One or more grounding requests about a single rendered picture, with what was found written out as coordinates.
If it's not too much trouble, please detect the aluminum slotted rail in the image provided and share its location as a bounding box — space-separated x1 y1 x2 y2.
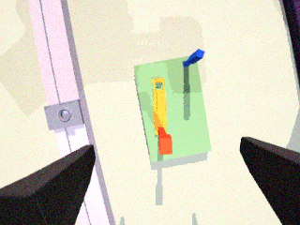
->
28 0 116 225

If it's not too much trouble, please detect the blue long bar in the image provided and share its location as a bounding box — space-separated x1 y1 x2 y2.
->
183 49 205 68

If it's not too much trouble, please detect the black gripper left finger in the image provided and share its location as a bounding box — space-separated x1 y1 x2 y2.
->
0 144 96 225

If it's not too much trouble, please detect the light green tray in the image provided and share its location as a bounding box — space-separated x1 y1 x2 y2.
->
133 56 212 162

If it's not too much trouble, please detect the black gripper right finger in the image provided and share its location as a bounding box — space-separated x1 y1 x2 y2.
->
239 136 300 225

